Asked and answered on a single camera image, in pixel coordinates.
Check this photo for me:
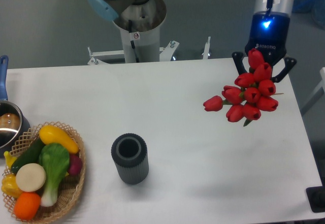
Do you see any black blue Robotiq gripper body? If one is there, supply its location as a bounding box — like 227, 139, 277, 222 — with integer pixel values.
245, 0, 294, 66

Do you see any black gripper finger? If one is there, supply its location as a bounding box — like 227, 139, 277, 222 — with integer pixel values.
271, 57, 297, 83
232, 51, 249, 75

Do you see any red tulip bouquet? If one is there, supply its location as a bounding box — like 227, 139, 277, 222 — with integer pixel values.
203, 48, 278, 126

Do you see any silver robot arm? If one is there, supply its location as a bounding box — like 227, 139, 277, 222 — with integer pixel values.
88, 0, 297, 83

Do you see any black device at table edge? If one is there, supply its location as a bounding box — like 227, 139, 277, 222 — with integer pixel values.
306, 186, 324, 213

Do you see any dark grey ribbed vase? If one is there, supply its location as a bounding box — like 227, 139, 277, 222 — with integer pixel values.
111, 133, 149, 185

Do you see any purple red radish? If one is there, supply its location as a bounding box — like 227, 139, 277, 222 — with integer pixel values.
67, 154, 83, 176

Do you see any yellow squash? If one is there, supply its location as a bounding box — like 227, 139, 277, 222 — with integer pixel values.
39, 125, 79, 154

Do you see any green bok choy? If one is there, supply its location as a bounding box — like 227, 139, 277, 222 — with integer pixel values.
39, 143, 70, 207

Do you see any woven wicker basket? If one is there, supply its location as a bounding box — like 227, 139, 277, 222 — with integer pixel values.
1, 122, 86, 223

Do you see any green cucumber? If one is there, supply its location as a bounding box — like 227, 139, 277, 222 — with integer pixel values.
11, 138, 45, 174

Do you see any beige round bun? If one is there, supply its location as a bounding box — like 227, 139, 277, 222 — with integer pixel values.
16, 163, 46, 192

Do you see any yellow banana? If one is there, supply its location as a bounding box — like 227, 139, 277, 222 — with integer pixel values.
4, 151, 17, 169

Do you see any orange fruit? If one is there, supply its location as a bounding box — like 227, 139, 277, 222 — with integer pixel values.
13, 192, 41, 220

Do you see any yellow bell pepper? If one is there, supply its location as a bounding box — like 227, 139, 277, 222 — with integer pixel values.
1, 173, 23, 199

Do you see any white metal frame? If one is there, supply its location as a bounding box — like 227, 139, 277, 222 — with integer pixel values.
300, 67, 324, 116

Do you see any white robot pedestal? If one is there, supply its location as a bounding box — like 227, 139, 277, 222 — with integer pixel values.
87, 18, 212, 66

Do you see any blue handled saucepan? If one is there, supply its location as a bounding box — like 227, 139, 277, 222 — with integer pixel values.
1, 55, 30, 158

